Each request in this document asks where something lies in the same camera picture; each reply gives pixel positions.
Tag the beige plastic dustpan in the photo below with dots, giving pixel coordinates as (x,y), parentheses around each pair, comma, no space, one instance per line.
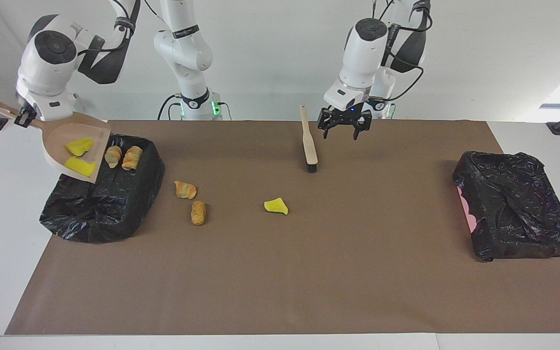
(59,141)

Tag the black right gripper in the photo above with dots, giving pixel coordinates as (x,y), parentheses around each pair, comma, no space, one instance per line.
(26,116)

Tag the beige hand brush black bristles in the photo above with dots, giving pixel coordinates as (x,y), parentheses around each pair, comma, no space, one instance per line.
(309,143)

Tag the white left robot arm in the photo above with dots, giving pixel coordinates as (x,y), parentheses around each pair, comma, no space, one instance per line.
(362,53)

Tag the pale striped bread piece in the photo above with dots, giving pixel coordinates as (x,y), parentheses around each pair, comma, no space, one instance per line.
(113,157)
(132,158)

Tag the black bag lined bin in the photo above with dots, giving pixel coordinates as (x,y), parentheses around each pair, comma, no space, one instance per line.
(100,209)

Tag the orange croissant piece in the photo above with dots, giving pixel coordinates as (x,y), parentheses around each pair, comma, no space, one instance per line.
(185,189)

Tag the yellow green sponge piece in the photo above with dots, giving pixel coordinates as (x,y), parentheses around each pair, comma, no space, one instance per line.
(276,206)
(79,147)
(80,166)

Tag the brown bread roll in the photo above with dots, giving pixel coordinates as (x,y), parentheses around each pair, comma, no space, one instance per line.
(198,213)

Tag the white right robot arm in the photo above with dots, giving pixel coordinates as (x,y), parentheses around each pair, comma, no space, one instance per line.
(46,68)

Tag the brown table mat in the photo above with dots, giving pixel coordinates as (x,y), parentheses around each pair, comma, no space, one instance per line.
(212,291)

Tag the pink bin with black bag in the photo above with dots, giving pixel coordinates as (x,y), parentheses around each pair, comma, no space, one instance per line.
(518,209)

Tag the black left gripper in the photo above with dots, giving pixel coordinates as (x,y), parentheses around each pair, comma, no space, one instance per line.
(348,113)

